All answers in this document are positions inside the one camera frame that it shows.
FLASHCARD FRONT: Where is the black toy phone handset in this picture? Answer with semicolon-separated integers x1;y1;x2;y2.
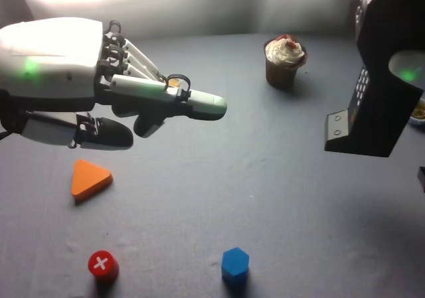
324;0;425;159

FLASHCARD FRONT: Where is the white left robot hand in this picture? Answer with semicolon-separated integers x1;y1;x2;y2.
0;17;228;151

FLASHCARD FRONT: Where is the red cylinder block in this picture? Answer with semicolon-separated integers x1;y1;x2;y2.
88;250;120;282

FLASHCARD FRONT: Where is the white curtain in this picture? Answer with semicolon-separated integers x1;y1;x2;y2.
0;0;366;43

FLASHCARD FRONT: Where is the orange triangle block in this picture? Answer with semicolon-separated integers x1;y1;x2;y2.
70;159;114;202

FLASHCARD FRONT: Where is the blue hexagon block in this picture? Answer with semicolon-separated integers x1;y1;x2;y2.
220;246;250;284

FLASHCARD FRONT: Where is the toy cupcake with white frosting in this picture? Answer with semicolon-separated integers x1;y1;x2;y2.
264;34;308;90

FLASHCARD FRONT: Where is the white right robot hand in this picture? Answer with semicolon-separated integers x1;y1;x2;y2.
388;49;425;92

